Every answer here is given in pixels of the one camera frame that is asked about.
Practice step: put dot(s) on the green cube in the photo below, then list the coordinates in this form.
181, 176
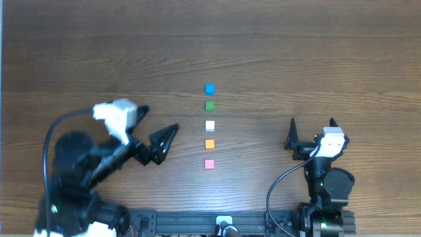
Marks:
210, 106

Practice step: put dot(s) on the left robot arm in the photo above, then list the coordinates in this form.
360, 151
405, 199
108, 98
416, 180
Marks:
75, 171

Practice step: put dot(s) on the blue cube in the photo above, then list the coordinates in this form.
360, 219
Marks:
210, 89

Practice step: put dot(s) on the mounting rail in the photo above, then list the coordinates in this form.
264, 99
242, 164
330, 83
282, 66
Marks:
190, 224

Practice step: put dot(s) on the orange cube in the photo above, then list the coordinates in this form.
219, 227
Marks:
210, 144

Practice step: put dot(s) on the white cube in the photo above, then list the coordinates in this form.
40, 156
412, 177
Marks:
210, 125

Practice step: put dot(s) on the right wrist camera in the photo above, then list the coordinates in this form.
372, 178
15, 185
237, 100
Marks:
331, 141

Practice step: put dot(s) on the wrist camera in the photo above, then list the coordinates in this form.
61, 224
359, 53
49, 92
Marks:
118, 115
331, 141

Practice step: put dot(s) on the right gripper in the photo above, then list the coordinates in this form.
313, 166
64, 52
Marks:
304, 149

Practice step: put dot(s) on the pink cube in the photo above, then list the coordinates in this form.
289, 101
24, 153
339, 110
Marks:
209, 164

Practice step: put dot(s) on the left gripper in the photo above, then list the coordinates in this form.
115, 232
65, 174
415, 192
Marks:
142, 153

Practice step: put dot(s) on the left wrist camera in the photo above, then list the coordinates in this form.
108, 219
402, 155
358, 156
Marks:
118, 115

